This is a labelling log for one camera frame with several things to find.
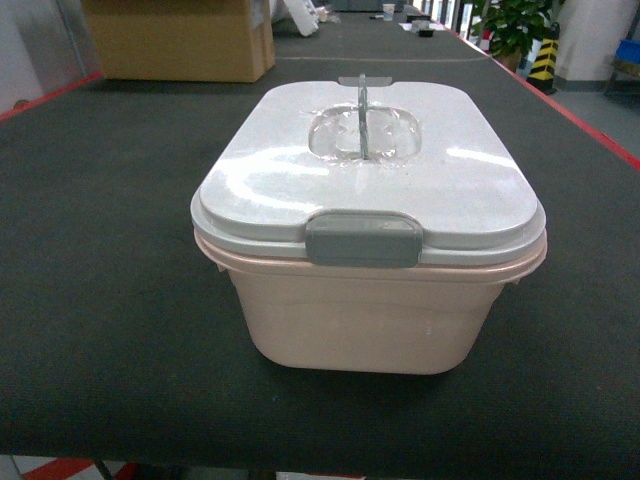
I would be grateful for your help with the white paper cup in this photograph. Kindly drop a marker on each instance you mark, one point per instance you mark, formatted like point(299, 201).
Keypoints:
point(388, 10)

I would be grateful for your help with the yellow black striped bollard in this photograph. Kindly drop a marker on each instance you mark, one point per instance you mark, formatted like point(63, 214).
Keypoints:
point(541, 75)

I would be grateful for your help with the white foam pieces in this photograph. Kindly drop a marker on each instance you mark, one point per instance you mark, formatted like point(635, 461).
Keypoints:
point(301, 17)

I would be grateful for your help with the white box lid grey handle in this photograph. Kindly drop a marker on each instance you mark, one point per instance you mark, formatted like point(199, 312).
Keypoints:
point(365, 175)

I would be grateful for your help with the dark grey table mat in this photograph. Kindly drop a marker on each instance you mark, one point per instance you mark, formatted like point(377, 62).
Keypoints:
point(120, 340)

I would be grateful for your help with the pink plastic storage box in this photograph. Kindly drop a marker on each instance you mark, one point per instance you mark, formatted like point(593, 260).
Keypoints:
point(422, 320)

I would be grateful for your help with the brown cardboard box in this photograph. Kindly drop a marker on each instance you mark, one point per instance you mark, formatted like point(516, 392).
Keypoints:
point(200, 41)

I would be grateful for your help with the green potted plant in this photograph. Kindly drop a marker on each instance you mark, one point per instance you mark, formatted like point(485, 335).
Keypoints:
point(513, 26)

